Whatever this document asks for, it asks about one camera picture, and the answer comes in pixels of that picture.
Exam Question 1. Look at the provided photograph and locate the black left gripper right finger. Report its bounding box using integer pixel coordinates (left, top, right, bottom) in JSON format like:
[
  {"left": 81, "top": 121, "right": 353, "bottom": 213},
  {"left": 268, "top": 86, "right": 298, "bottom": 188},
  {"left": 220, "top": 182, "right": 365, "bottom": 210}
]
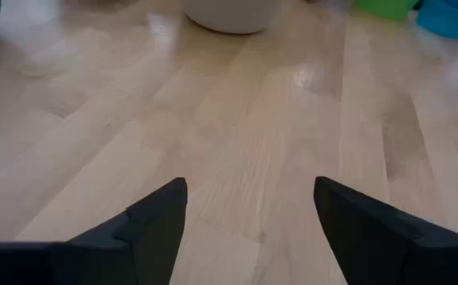
[{"left": 313, "top": 176, "right": 458, "bottom": 285}]

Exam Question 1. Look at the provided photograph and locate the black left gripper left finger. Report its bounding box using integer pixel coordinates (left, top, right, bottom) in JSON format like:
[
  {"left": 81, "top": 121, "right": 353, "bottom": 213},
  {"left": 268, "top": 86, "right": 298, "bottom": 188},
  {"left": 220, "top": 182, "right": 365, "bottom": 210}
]
[{"left": 0, "top": 177, "right": 189, "bottom": 285}]

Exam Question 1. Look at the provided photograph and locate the blue plastic bowl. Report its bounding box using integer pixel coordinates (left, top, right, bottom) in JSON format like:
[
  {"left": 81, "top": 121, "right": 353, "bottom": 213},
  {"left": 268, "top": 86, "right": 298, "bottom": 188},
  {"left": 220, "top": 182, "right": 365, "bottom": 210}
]
[{"left": 416, "top": 0, "right": 458, "bottom": 40}]

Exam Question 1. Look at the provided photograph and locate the green plastic bowl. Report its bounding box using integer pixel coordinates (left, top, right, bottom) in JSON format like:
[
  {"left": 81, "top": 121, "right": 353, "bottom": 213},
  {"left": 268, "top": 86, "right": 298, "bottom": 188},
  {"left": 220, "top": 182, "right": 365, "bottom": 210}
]
[{"left": 355, "top": 0, "right": 421, "bottom": 21}]

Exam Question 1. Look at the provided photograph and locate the white bowl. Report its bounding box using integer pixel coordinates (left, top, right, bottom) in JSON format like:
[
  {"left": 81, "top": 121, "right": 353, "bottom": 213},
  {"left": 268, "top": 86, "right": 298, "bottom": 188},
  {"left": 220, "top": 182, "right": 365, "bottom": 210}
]
[{"left": 181, "top": 0, "right": 281, "bottom": 35}]

